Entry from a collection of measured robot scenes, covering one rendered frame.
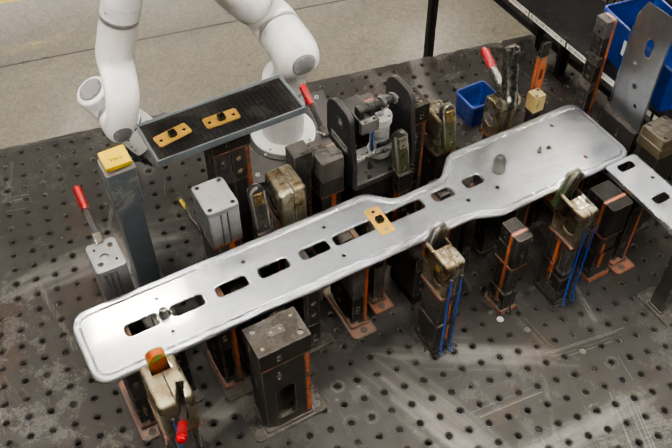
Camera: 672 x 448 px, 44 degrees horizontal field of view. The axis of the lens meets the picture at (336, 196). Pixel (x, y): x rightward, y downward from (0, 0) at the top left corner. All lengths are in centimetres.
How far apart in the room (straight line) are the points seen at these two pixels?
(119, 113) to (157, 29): 225
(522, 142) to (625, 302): 49
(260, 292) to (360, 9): 267
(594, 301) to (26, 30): 310
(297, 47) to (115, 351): 86
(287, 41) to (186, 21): 218
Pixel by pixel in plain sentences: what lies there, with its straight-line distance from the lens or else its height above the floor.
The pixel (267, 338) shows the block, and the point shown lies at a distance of 173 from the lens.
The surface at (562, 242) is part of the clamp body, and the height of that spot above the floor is 91.
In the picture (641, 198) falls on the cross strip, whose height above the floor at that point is 100.
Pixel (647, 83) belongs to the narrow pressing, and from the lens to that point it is 221.
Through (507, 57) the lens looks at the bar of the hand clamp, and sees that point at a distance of 211.
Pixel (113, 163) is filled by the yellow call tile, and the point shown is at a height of 116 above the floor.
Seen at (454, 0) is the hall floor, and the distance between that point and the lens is 441.
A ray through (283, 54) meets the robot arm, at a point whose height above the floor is 117.
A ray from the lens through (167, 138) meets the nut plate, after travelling 194.
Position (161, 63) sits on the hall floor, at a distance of 405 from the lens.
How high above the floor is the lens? 248
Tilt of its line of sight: 48 degrees down
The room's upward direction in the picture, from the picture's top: straight up
